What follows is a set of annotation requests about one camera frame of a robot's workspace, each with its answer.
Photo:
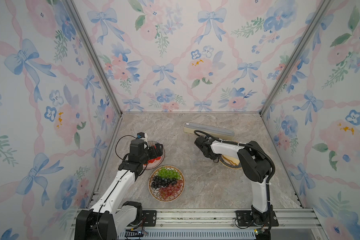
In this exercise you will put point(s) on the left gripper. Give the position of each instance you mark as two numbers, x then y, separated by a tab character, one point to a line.
154	154

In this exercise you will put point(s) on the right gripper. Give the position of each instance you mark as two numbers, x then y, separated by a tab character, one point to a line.
212	158

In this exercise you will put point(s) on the plastic wrap dispenser box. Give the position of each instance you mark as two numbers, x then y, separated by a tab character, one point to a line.
214	131

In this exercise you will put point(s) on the blue yellow-rimmed plate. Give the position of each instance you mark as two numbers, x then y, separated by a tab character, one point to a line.
229	164

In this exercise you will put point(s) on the clear plastic wrap sheet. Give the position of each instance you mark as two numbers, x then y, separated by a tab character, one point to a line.
229	163

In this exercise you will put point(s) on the patterned fruit plate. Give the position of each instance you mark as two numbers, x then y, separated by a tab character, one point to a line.
155	192

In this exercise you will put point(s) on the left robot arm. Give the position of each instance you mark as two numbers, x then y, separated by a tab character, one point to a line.
104	221

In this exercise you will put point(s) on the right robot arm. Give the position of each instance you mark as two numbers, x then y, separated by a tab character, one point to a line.
257	166

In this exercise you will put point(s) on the glass plate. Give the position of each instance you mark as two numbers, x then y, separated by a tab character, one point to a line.
157	162

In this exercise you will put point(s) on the red strawberries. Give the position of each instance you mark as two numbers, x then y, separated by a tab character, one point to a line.
154	159

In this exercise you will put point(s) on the green grapes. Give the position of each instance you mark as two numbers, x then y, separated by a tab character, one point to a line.
169	173

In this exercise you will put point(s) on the black grapes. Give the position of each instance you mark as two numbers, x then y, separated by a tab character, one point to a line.
158	182

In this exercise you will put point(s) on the bread slices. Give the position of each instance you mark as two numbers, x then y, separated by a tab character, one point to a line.
230	160

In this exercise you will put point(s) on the red grapes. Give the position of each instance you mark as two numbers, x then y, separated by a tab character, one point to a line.
171	191

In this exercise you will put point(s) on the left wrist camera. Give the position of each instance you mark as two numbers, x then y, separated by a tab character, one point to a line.
142	136

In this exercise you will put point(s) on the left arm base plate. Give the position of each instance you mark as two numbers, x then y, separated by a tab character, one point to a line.
146	218

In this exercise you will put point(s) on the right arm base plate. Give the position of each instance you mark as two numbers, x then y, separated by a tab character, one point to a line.
245	218

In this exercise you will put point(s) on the left aluminium corner post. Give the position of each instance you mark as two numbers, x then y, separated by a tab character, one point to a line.
78	24

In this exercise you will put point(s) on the aluminium corner post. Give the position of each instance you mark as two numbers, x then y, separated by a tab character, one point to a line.
316	20
78	24

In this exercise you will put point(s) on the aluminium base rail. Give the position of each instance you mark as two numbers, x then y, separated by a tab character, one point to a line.
220	224

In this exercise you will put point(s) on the right aluminium corner post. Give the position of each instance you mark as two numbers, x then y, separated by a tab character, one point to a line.
316	20

